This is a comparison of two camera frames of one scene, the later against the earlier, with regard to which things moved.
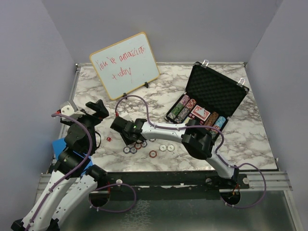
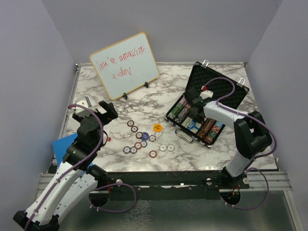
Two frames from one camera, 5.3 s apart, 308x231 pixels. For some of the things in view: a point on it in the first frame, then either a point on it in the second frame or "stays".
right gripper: (127, 142) → (199, 118)
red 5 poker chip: (137, 146) stays
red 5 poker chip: (153, 154) stays
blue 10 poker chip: (145, 144) stays
